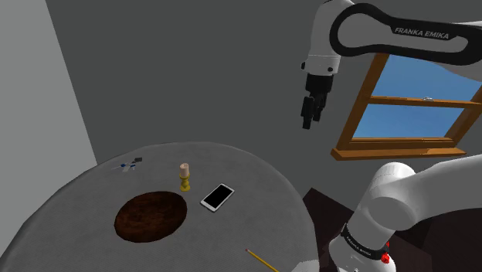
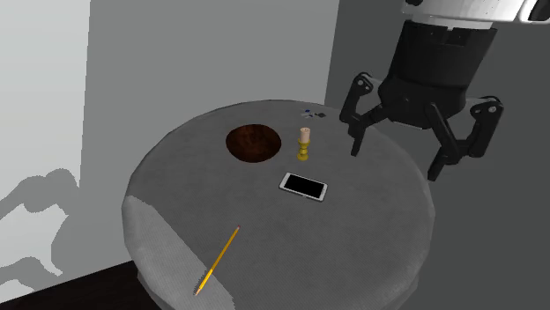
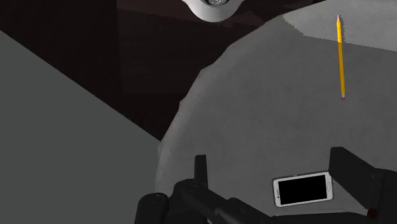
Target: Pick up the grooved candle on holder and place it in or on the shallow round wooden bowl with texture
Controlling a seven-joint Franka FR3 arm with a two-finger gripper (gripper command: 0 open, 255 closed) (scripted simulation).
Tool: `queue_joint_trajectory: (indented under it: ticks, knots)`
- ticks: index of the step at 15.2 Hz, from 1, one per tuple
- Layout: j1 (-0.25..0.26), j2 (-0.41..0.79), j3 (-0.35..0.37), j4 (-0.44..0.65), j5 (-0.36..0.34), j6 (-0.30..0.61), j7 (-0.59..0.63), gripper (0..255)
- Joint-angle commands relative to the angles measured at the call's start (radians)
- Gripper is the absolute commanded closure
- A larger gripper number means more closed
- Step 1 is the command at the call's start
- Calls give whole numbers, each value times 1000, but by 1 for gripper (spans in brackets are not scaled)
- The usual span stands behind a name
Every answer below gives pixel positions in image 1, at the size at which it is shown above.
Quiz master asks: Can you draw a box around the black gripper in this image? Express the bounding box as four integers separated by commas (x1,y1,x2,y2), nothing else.
300,73,334,131

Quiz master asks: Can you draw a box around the wooden framed window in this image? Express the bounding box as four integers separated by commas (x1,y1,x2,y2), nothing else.
330,53,482,162

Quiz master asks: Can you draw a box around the white smartphone black screen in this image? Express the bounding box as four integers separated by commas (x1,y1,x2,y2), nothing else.
199,182,236,213

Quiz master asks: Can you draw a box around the candle on yellow candlestick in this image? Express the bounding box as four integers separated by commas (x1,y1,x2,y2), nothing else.
178,162,192,192

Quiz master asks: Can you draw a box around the round grey table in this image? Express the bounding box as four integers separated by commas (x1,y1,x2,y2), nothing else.
0,141,321,272

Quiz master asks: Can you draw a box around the yellow pencil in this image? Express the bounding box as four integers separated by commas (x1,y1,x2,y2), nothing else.
244,248,280,272

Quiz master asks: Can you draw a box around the dark robot stand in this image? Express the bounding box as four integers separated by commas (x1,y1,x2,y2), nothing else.
302,187,482,272

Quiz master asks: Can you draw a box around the dark brown round mat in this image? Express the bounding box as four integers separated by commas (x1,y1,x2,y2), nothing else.
114,190,188,244

